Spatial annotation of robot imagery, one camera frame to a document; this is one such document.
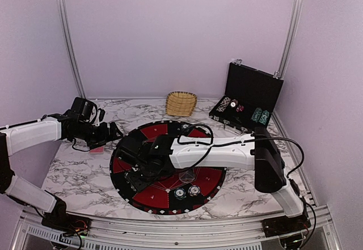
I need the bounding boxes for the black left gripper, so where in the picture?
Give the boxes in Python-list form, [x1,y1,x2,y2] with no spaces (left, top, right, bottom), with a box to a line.
[74,121,123,150]

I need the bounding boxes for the clear round dealer button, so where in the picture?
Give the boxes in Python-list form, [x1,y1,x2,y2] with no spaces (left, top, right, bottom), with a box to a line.
[179,170,195,184]

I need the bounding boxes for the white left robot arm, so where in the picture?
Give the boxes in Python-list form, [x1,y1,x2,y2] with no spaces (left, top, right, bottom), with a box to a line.
[1,97,123,230]

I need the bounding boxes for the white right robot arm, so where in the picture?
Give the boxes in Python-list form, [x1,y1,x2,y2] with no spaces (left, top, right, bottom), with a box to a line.
[115,128,306,232]

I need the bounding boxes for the red playing card deck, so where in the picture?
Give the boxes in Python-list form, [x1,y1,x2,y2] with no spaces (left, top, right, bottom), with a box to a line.
[88,147,104,155]

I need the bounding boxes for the round red black poker mat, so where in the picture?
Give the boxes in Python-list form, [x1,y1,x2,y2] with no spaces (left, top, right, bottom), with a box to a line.
[109,120,226,215]

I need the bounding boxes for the woven bamboo tray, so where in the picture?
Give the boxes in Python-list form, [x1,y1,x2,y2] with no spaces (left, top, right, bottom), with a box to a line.
[166,91,197,117]

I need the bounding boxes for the blue white chips in case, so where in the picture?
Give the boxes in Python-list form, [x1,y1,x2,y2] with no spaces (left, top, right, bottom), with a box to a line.
[216,96,231,112]

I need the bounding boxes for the red dice in case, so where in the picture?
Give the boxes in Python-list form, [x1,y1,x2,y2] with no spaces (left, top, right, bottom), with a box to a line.
[236,105,244,112]

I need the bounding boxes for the green chips in case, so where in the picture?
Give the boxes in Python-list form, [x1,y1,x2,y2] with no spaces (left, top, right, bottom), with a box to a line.
[251,108,271,125]

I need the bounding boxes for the black poker chip case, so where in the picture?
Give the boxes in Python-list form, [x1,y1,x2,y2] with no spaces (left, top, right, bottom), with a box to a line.
[209,62,284,134]

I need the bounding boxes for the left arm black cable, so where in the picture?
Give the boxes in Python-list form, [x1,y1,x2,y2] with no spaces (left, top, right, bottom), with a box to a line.
[70,138,91,152]

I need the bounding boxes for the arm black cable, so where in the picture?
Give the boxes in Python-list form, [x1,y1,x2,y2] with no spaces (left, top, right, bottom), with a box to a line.
[177,124,317,228]
[70,138,91,152]

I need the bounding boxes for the aluminium front rail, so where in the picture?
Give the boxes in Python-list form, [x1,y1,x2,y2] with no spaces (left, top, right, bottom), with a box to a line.
[10,206,341,249]

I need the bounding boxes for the left aluminium frame post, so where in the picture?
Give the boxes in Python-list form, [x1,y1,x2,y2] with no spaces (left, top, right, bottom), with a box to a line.
[57,0,86,98]

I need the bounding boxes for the aluminium frame post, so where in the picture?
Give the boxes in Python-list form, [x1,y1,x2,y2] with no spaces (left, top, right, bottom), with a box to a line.
[277,0,303,79]
[57,0,86,98]

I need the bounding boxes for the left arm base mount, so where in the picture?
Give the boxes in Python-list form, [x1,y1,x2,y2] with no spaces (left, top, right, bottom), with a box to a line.
[41,215,91,248]

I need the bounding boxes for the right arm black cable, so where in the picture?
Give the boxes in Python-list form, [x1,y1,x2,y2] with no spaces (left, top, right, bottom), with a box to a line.
[177,124,317,228]

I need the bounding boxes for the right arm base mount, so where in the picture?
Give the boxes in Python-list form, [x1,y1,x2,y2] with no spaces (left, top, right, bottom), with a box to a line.
[261,216,311,249]

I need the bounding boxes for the right aluminium frame post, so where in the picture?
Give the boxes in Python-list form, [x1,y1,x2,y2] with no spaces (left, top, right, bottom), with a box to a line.
[277,0,303,79]

